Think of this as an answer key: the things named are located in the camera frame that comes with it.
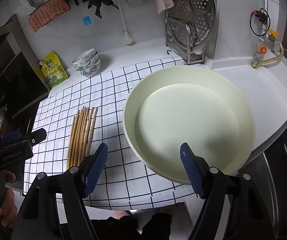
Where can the perforated metal steamer tray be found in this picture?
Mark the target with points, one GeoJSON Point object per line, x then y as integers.
{"type": "Point", "coordinates": [196, 10]}

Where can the orange patterned dishcloth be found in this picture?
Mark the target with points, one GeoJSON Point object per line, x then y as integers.
{"type": "Point", "coordinates": [48, 11]}

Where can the cream round plastic basin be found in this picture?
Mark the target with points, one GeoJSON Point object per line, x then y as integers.
{"type": "Point", "coordinates": [188, 125]}

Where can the dark hanging rag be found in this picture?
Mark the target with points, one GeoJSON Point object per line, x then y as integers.
{"type": "Point", "coordinates": [101, 1]}

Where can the blue floral porcelain bowl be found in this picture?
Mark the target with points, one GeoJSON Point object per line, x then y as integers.
{"type": "Point", "coordinates": [96, 63]}
{"type": "Point", "coordinates": [83, 56]}
{"type": "Point", "coordinates": [89, 73]}

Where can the white black checked cloth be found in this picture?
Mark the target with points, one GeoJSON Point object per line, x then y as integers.
{"type": "Point", "coordinates": [108, 100]}

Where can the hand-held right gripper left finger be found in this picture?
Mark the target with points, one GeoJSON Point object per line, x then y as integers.
{"type": "Point", "coordinates": [96, 170]}

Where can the blue wall hook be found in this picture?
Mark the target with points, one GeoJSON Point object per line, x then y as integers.
{"type": "Point", "coordinates": [87, 21]}

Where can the yellow seasoning pouch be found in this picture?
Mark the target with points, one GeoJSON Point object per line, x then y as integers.
{"type": "Point", "coordinates": [54, 72]}

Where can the metal dish rack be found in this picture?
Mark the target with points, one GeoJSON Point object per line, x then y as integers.
{"type": "Point", "coordinates": [194, 53]}

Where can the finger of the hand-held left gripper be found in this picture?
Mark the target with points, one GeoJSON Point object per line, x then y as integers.
{"type": "Point", "coordinates": [38, 135]}
{"type": "Point", "coordinates": [9, 137]}

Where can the person's left hand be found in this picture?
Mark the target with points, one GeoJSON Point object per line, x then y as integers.
{"type": "Point", "coordinates": [11, 205]}

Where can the bundle of wooden chopsticks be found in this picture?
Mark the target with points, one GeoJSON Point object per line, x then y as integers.
{"type": "Point", "coordinates": [79, 137]}

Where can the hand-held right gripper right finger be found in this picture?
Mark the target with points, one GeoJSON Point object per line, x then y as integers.
{"type": "Point", "coordinates": [191, 170]}

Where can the orange round knob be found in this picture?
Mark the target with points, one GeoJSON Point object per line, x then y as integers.
{"type": "Point", "coordinates": [262, 49]}

